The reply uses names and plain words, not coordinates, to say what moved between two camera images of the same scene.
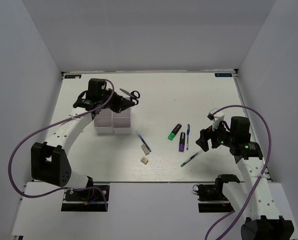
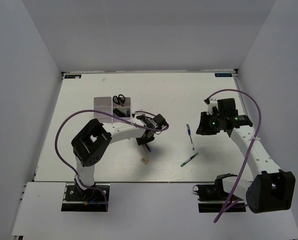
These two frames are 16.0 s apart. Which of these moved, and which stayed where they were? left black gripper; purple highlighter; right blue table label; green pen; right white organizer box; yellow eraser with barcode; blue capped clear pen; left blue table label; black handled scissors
Moved: left black gripper; purple highlighter; black handled scissors
Stayed: blue capped clear pen; right white organizer box; yellow eraser with barcode; left blue table label; right blue table label; green pen
